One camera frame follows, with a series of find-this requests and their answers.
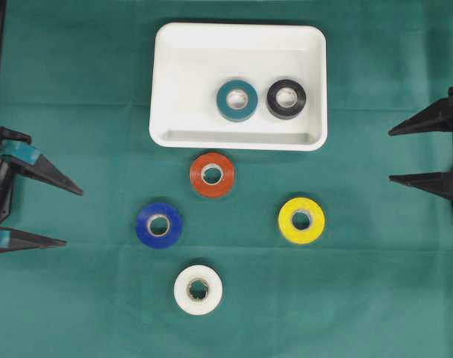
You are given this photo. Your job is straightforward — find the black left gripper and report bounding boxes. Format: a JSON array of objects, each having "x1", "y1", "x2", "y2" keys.
[{"x1": 0, "y1": 127, "x2": 84, "y2": 253}]

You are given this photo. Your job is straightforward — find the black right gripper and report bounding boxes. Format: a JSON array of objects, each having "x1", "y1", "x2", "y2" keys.
[{"x1": 388, "y1": 87, "x2": 453, "y2": 207}]

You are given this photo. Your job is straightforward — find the black tape roll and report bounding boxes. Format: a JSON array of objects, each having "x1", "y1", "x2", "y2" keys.
[{"x1": 266, "y1": 79, "x2": 307, "y2": 120}]

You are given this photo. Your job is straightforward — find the green tape roll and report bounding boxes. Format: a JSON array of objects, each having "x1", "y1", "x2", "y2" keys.
[{"x1": 216, "y1": 79, "x2": 258, "y2": 122}]

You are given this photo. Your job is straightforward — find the yellow tape roll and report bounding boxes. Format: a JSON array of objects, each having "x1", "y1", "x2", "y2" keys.
[{"x1": 278, "y1": 197, "x2": 325, "y2": 245}]

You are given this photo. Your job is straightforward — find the blue tape roll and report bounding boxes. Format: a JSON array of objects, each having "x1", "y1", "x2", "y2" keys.
[{"x1": 135, "y1": 202, "x2": 183, "y2": 249}]

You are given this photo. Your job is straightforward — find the red tape roll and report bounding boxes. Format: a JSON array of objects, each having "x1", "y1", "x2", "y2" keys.
[{"x1": 190, "y1": 152, "x2": 235, "y2": 198}]

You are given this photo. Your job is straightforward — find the white tape roll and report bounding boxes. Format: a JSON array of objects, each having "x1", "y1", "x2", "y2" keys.
[{"x1": 173, "y1": 265, "x2": 223, "y2": 315}]

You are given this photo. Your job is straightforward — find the white plastic tray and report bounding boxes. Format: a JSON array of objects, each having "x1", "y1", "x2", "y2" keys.
[{"x1": 149, "y1": 22, "x2": 328, "y2": 151}]

